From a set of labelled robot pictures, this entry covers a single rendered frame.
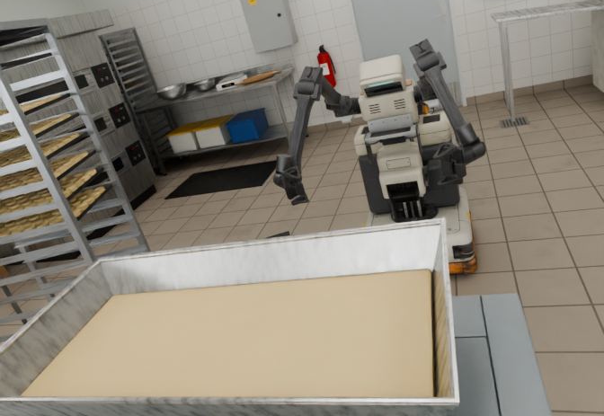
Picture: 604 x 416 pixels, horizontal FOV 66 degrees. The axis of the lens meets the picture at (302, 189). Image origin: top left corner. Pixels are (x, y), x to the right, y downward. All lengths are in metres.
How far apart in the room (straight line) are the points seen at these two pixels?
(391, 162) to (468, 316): 1.86
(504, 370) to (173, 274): 0.48
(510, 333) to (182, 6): 6.00
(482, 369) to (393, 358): 0.14
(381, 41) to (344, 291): 5.19
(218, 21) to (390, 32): 2.10
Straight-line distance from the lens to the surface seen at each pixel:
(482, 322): 0.68
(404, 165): 2.50
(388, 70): 2.31
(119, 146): 5.33
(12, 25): 2.13
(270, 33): 5.75
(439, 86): 1.84
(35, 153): 1.97
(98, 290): 0.83
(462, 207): 2.90
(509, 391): 0.60
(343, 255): 0.65
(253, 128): 5.63
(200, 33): 6.32
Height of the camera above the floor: 1.62
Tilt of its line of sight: 22 degrees down
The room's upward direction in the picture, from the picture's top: 16 degrees counter-clockwise
